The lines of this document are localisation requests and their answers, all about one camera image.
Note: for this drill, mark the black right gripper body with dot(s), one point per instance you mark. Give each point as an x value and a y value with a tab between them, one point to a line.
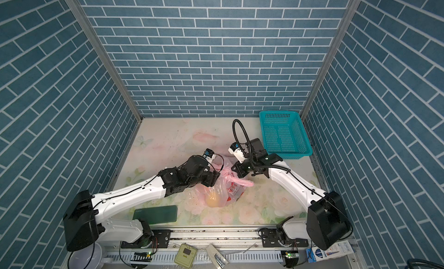
247	166

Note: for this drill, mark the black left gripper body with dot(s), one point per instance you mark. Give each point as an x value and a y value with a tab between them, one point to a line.
208	179

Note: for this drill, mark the pink plastic bag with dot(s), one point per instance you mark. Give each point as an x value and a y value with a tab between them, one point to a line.
228	186

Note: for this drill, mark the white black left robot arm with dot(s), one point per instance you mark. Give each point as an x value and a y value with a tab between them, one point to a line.
87	217

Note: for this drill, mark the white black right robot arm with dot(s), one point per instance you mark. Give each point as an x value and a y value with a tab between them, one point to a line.
326	220

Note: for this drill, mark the yellow lemon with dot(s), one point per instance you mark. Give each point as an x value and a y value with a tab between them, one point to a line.
212	200

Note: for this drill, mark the teal plastic basket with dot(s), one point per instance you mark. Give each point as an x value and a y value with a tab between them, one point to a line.
283	133

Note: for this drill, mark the green timer device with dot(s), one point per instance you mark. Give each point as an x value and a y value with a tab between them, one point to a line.
185	256

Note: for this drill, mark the grey remote device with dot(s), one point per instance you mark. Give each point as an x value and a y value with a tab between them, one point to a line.
218	260

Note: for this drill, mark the white blue box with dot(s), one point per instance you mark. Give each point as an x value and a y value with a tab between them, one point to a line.
337	250

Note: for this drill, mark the white bowl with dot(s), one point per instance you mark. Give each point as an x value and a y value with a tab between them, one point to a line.
87	258

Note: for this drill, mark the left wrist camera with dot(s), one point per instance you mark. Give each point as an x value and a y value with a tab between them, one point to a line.
209	155

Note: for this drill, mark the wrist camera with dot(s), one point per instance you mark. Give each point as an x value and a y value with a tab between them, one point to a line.
209	155
236	150

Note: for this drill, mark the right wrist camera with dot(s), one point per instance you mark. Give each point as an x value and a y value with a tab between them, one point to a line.
236	150

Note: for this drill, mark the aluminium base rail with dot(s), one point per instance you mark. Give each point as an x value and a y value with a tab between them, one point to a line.
236	244

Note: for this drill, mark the aluminium corner post right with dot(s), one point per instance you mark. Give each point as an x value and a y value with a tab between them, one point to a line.
333	49

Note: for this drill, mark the aluminium corner post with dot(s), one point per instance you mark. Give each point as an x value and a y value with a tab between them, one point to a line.
333	49
98	47

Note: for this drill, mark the aluminium corner post left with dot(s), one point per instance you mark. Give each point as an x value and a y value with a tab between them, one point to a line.
98	47

